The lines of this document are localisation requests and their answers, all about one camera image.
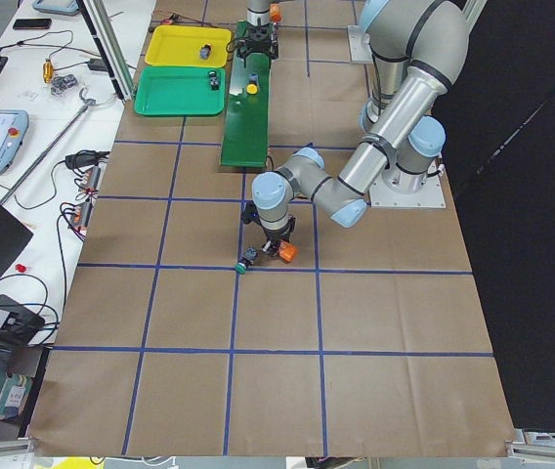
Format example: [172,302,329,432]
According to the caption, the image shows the aluminium frame post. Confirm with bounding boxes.
[76,0,135,102]

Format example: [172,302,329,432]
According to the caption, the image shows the green push button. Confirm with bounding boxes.
[235,246,258,275]
[208,70,221,91]

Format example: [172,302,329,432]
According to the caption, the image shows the green conveyor belt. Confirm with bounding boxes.
[220,21,272,167]

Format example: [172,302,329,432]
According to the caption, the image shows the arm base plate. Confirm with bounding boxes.
[369,146,446,209]
[347,25,372,64]

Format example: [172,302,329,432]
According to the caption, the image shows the black power adapter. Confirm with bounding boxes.
[86,59,107,72]

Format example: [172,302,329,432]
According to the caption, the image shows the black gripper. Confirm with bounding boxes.
[240,201,296,254]
[235,23,278,64]

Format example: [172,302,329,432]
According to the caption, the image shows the black smartphone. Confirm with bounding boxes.
[12,18,52,30]

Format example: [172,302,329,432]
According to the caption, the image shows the yellow plastic tray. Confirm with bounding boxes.
[145,25,232,68]

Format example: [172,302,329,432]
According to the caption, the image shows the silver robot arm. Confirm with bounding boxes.
[234,0,278,64]
[241,1,469,257]

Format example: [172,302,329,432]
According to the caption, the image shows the metal grabber tool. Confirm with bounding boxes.
[0,87,117,206]

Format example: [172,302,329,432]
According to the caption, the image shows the yellow push button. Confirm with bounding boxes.
[245,73,259,95]
[199,44,212,61]

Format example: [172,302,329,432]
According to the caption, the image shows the green plastic tray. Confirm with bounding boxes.
[134,66,226,116]

